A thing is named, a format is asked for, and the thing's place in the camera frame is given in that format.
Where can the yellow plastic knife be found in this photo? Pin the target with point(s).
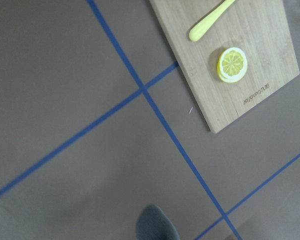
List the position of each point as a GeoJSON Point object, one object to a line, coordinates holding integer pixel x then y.
{"type": "Point", "coordinates": [201, 27]}

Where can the grey pink cleaning cloth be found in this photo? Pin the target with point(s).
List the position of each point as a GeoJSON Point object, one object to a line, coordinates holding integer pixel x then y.
{"type": "Point", "coordinates": [153, 224]}

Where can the bamboo cutting board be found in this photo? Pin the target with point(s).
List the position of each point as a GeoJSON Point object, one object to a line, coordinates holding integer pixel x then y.
{"type": "Point", "coordinates": [258, 27]}

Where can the yellow lemon slice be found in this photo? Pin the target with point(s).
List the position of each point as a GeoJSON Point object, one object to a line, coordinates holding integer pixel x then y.
{"type": "Point", "coordinates": [232, 65]}

